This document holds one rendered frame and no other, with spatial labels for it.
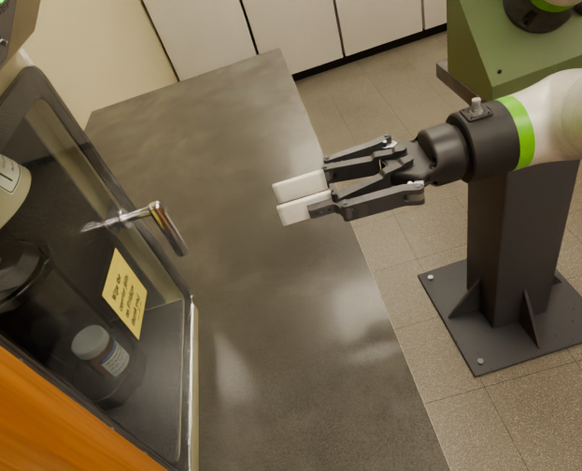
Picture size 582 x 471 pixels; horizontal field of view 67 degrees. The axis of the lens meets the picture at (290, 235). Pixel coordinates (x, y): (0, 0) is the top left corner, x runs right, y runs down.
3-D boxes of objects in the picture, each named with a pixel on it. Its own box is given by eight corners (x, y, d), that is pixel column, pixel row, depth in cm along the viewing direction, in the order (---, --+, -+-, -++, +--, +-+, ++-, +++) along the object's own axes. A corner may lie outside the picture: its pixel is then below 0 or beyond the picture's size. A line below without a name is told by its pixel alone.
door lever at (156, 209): (155, 255, 61) (153, 269, 59) (120, 205, 55) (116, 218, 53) (191, 244, 61) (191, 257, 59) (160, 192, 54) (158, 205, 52)
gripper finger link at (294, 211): (334, 206, 56) (335, 210, 56) (282, 222, 57) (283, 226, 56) (330, 189, 54) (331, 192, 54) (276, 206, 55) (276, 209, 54)
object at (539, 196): (528, 239, 183) (561, 17, 122) (612, 334, 147) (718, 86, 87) (417, 277, 185) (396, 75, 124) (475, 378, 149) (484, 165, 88)
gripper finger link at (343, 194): (411, 178, 57) (417, 183, 56) (334, 214, 56) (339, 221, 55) (408, 153, 55) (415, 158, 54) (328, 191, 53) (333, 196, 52)
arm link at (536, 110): (589, 145, 61) (576, 64, 59) (665, 146, 49) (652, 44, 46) (489, 175, 62) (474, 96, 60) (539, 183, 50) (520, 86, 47)
